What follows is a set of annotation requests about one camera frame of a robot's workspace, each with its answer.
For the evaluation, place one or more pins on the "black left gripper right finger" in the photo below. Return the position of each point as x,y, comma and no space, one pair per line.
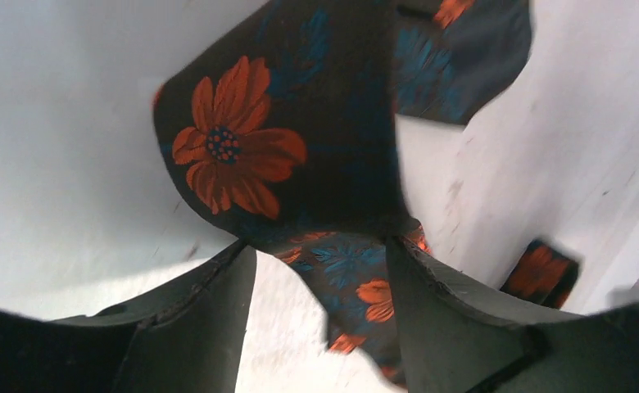
458,335

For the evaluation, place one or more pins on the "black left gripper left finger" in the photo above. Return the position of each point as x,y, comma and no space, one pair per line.
184,336

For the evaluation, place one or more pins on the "black orange-flower tie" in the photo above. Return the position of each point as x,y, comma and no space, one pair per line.
282,133

